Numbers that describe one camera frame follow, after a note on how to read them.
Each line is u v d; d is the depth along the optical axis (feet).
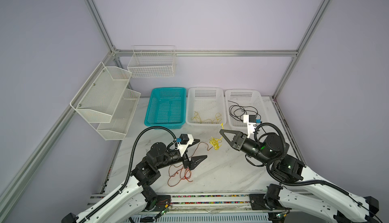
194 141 2.20
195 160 1.88
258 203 2.40
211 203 2.45
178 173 2.72
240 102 3.79
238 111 3.63
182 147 1.87
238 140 1.66
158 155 1.66
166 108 3.76
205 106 3.76
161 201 2.43
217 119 3.30
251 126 1.81
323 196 1.43
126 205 1.87
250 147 1.70
